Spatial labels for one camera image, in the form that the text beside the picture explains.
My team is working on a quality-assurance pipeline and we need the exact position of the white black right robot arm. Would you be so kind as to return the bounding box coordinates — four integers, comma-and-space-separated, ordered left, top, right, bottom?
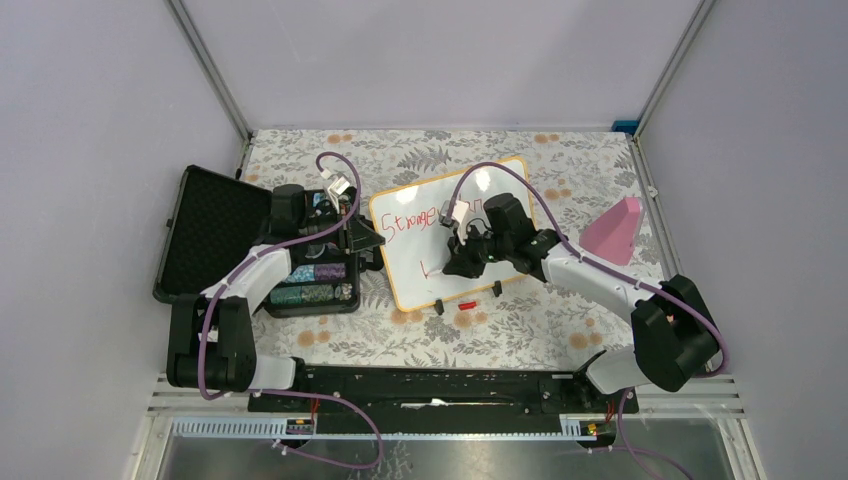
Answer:
440, 193, 720, 412

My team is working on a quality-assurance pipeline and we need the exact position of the blue corner bracket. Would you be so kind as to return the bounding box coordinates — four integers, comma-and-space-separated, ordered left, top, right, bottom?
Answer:
610, 120, 640, 135

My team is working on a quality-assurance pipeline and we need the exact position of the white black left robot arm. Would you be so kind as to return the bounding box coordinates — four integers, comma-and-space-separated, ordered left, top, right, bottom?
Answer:
166, 184, 384, 411

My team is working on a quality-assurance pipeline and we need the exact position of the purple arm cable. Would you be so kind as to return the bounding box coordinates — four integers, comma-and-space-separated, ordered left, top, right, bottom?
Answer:
447, 161, 730, 478
197, 152, 386, 469

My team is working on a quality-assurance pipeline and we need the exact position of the black poker chip case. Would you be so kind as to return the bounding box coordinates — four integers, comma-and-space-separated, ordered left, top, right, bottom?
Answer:
153, 165, 384, 318

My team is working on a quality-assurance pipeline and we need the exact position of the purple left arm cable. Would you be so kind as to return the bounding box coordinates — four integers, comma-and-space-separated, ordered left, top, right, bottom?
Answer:
197, 152, 386, 469

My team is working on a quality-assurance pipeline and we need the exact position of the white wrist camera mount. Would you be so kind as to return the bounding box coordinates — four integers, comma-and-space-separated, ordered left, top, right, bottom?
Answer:
325, 174, 351, 198
439, 200, 470, 245

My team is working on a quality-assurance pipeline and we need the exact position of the pink wedge block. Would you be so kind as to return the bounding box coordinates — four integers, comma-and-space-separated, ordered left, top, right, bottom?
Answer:
579, 197, 644, 266

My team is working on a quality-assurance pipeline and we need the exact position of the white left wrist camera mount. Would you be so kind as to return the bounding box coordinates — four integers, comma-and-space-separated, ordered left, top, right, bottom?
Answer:
325, 174, 351, 198

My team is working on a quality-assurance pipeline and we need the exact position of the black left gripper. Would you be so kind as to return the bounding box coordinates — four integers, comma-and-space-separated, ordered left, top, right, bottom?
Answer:
298, 199, 385, 253

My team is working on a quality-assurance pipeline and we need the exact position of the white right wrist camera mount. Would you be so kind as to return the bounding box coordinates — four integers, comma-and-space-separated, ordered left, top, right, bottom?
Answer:
439, 200, 470, 245

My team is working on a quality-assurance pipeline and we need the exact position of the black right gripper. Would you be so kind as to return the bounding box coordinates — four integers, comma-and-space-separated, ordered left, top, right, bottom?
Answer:
443, 222, 513, 279

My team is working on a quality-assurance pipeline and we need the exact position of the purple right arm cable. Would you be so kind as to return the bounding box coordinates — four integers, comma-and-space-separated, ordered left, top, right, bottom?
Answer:
447, 161, 730, 478

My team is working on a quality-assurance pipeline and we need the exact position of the yellow framed whiteboard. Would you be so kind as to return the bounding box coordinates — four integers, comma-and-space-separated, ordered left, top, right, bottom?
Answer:
369, 167, 535, 312

